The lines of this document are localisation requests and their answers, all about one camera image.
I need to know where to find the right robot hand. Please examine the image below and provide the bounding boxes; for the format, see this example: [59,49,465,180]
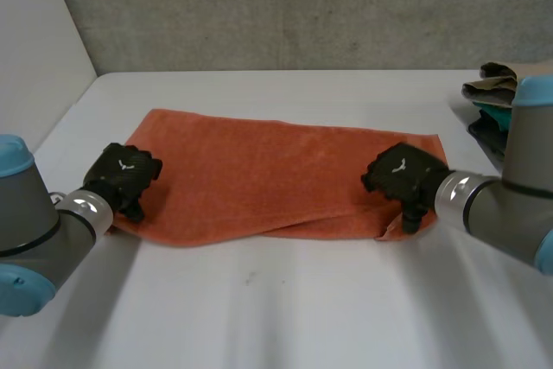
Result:
[360,142,453,232]

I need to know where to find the teal towel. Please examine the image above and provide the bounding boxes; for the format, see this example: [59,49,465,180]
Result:
[472,100,513,132]

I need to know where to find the beige shorts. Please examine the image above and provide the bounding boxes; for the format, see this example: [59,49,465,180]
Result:
[461,60,553,107]

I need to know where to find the dark blue cloth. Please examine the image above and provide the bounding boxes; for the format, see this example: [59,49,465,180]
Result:
[467,110,509,162]

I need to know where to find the coral towel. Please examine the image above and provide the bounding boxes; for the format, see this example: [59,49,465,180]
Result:
[107,108,450,249]

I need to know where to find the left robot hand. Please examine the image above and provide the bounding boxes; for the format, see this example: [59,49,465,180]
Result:
[80,142,164,222]

